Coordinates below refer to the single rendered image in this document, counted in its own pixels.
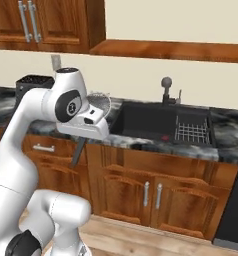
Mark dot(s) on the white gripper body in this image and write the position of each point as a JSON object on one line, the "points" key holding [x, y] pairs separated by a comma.
{"points": [[87, 130]]}

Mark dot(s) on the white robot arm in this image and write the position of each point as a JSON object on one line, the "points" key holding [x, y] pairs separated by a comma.
{"points": [[17, 166]]}

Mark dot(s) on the silver mesh strainer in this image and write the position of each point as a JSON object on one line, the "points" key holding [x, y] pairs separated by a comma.
{"points": [[102, 101]]}

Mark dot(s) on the black sink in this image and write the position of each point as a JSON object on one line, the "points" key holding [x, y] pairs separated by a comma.
{"points": [[141, 120]]}

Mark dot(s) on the wooden drawer front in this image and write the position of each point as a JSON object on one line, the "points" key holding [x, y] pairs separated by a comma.
{"points": [[62, 148]]}

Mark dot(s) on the wooden lower cupboard door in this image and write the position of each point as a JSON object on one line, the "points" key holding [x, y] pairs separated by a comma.
{"points": [[62, 180], [124, 198], [187, 211]]}

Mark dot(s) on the wooden cupboard door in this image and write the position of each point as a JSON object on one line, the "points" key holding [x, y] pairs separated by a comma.
{"points": [[187, 211], [61, 23], [62, 180], [6, 23], [124, 198]]}

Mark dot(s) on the black box appliance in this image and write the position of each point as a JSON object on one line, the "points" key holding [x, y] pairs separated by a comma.
{"points": [[32, 85]]}

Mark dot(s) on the small red object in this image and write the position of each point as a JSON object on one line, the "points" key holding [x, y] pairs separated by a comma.
{"points": [[165, 137]]}

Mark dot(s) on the dark grey tap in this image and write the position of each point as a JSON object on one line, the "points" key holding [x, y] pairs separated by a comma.
{"points": [[166, 87]]}

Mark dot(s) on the wooden upper cupboard door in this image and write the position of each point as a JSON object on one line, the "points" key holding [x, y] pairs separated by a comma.
{"points": [[61, 23], [6, 23]]}

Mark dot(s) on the black dishwasher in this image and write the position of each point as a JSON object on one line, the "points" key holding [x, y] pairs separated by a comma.
{"points": [[232, 210]]}

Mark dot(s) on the white wall outlet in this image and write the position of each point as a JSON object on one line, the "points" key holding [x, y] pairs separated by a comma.
{"points": [[56, 62]]}

